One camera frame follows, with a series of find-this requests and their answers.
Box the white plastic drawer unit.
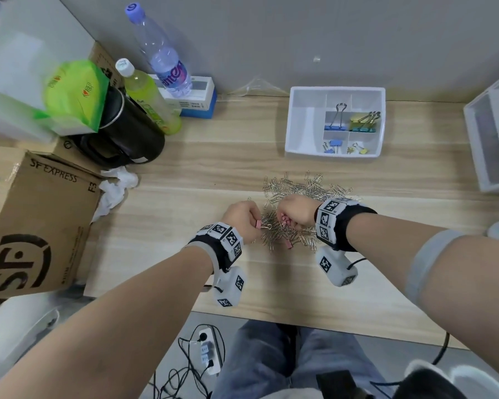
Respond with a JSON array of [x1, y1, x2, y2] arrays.
[[463, 65, 499, 194]]

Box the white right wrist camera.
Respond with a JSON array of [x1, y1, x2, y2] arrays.
[[315, 245, 358, 287]]

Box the clear plastic wrapper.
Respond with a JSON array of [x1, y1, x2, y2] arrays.
[[228, 76, 291, 98]]

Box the black cables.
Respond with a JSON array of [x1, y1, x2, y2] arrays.
[[147, 324, 227, 399]]

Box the black marker-tagged right wristband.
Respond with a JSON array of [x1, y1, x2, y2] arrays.
[[314, 198, 378, 252]]

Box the white and blue box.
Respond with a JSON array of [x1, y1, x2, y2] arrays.
[[149, 74, 218, 120]]

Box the white compartment organizer tray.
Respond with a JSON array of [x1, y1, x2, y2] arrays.
[[284, 86, 386, 158]]

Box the pile of silver paper clips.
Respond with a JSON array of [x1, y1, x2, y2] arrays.
[[248, 172, 363, 250]]

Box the black marker-tagged left wristband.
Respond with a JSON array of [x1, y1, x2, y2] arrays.
[[186, 222, 245, 272]]

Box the large blue binder clip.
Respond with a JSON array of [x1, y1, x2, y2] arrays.
[[325, 103, 349, 132]]

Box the person's legs in jeans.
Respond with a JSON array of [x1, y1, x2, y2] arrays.
[[211, 319, 389, 399]]

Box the green tissue packet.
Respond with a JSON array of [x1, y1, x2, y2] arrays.
[[32, 60, 111, 136]]

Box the white plastic bag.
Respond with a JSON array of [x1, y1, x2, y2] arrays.
[[0, 0, 97, 144]]

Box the large brown cardboard box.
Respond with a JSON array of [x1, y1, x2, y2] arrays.
[[0, 144, 105, 302]]

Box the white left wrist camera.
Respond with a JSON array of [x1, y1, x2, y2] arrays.
[[213, 266, 246, 309]]

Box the yellow-green drink bottle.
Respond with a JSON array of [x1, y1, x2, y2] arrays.
[[115, 58, 183, 136]]

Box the crumpled white tissue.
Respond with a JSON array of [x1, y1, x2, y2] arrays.
[[91, 167, 140, 224]]

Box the person's right hand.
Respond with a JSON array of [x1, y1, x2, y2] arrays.
[[278, 194, 320, 231]]

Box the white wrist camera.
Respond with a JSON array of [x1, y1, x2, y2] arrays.
[[213, 266, 246, 309], [315, 245, 358, 287]]

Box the white bin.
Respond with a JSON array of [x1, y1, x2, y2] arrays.
[[0, 292, 62, 364]]

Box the large yellow binder clips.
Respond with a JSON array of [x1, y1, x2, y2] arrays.
[[349, 111, 382, 133]]

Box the person's left forearm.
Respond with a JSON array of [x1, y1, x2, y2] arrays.
[[0, 244, 215, 399]]

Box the person's right forearm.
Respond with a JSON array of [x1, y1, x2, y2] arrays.
[[348, 212, 499, 359]]

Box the person's left hand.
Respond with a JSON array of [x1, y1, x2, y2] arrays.
[[222, 200, 263, 242]]

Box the white power strip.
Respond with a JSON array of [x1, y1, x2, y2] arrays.
[[192, 326, 223, 377]]

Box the black and white chair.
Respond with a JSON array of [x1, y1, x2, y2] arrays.
[[403, 359, 499, 399]]

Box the black electric kettle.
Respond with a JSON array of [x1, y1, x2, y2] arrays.
[[66, 85, 166, 170]]

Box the clear water bottle purple cap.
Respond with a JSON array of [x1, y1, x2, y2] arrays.
[[125, 1, 193, 99]]

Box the black marker-tagged wristband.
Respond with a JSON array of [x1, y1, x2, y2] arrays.
[[186, 222, 245, 272], [314, 198, 378, 252]]

